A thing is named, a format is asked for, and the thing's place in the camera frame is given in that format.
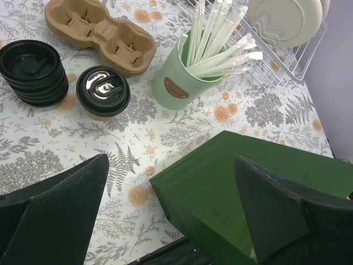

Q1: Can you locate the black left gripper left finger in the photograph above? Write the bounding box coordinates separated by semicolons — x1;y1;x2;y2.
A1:
1;154;109;264

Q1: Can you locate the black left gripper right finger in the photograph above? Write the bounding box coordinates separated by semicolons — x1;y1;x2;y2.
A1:
234;156;352;264

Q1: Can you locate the green paper bag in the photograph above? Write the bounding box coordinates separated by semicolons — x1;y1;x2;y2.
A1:
151;131;352;264

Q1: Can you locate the brown paper coffee cup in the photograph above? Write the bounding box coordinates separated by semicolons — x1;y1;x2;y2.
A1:
87;112;114;121

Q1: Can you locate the floral tablecloth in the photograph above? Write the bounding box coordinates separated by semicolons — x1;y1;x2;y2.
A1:
1;1;332;264

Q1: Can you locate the stack of black lids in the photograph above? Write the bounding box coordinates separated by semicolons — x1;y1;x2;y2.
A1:
1;40;69;107

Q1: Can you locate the paper wrapped straw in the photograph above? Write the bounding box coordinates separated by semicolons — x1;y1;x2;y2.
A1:
195;0;232;62
187;33;256;75
190;51;263;78
186;0;205;67

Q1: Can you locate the green straw holder cup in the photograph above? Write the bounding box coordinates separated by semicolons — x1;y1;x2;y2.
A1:
151;40;223;110

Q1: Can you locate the brown cardboard cup carrier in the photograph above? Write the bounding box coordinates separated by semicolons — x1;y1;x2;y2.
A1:
45;0;157;76

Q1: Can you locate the white plate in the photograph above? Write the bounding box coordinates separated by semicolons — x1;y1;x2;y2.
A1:
320;0;330;13
248;0;323;48

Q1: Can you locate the white wire dish rack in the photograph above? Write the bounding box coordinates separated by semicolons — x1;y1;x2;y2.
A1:
179;0;328;91

